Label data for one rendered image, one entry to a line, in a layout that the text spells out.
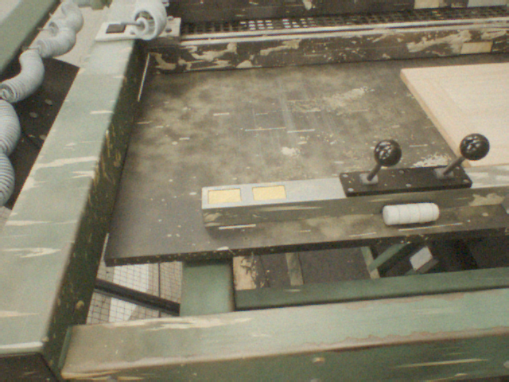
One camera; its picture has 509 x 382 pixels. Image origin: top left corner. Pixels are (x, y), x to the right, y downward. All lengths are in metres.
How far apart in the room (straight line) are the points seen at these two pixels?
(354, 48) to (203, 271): 0.71
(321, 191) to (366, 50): 0.56
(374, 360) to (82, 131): 0.56
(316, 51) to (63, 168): 0.69
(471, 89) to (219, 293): 0.72
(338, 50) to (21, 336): 0.93
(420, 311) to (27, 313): 0.44
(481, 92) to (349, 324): 0.70
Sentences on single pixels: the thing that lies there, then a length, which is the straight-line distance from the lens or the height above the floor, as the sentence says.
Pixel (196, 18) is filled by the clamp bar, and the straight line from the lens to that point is 1.45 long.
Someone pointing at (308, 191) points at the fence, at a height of 1.54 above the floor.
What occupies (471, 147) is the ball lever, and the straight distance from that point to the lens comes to 0.65.
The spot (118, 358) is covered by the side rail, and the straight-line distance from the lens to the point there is 0.53.
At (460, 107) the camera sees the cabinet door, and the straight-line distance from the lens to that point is 1.02.
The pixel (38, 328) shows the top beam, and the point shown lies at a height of 1.84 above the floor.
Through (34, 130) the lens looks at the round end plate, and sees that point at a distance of 1.47.
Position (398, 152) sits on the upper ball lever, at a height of 1.52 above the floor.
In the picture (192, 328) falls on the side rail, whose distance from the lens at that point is 0.53.
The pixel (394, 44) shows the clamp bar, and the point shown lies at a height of 1.29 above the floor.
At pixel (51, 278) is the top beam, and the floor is 1.84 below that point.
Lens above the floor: 1.90
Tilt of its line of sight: 25 degrees down
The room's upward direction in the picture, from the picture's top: 65 degrees counter-clockwise
